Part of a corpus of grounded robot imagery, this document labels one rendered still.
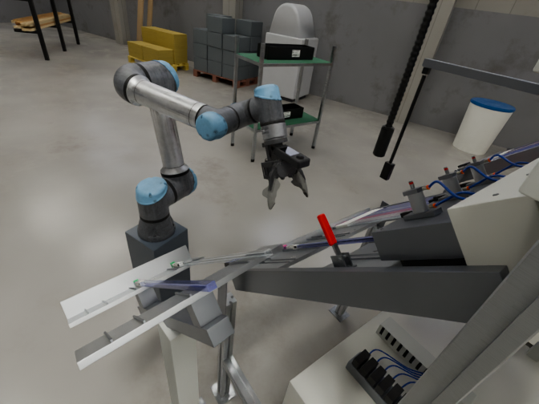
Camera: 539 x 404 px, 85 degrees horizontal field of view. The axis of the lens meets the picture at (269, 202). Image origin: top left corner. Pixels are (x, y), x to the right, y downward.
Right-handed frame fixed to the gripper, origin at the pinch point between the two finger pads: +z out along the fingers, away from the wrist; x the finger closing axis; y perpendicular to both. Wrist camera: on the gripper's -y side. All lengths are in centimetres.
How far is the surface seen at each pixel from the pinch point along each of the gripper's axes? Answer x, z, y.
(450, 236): 17, -4, -53
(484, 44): -450, -96, 104
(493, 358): 25, 5, -60
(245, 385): 23, 60, 14
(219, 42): -220, -207, 415
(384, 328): -9.9, 39.2, -20.8
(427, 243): 17, -2, -51
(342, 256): 17.8, 2.6, -35.7
